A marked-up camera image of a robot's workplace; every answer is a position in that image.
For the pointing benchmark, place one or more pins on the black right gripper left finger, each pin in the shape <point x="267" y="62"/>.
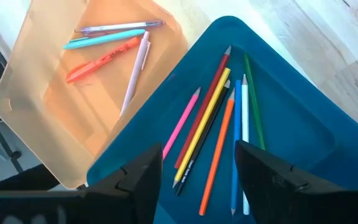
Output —
<point x="141" y="186"/>

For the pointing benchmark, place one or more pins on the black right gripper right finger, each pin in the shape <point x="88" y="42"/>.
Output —
<point x="278" y="193"/>

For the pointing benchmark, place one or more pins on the black pencil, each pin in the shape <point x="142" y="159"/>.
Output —
<point x="186" y="175"/>

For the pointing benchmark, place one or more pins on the orange pencil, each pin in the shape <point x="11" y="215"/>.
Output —
<point x="217" y="149"/>

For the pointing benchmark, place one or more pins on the pink pencil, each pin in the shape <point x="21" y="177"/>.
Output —
<point x="182" y="123"/>

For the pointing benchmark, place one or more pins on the yellow pencil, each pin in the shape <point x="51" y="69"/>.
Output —
<point x="204" y="124"/>

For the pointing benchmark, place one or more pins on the white pencil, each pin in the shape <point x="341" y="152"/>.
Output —
<point x="245" y="109"/>

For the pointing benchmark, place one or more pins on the green pencil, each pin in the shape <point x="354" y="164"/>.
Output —
<point x="255" y="102"/>

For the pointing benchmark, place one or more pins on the pale pink pen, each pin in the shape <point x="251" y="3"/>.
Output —
<point x="135" y="71"/>

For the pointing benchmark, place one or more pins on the red pencil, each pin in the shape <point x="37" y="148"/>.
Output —
<point x="210" y="93"/>

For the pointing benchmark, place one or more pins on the orange highlighter pen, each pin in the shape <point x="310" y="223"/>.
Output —
<point x="98" y="63"/>

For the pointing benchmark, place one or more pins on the orange translucent plastic bin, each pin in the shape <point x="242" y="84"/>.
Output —
<point x="36" y="93"/>

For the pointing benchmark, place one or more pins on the teal pen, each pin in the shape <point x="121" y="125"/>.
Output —
<point x="104" y="39"/>

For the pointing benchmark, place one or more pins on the purple pen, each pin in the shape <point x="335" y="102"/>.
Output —
<point x="120" y="26"/>

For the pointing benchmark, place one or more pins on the blue plastic bin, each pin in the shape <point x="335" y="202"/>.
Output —
<point x="306" y="124"/>

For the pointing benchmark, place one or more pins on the black chair caster wheel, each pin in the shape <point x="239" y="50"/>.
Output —
<point x="15" y="154"/>

